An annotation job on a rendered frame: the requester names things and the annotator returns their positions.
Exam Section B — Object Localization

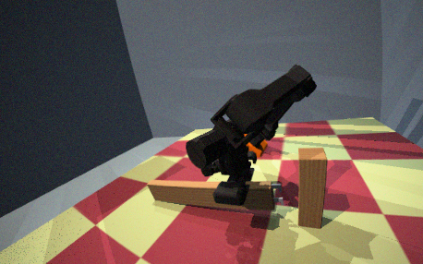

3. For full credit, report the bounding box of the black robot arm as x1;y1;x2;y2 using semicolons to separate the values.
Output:
186;65;317;176

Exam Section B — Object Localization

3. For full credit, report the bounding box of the brown wooden post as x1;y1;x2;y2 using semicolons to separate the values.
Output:
297;147;328;229

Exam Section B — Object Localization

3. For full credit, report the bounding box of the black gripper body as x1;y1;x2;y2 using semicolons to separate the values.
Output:
213;146;257;206

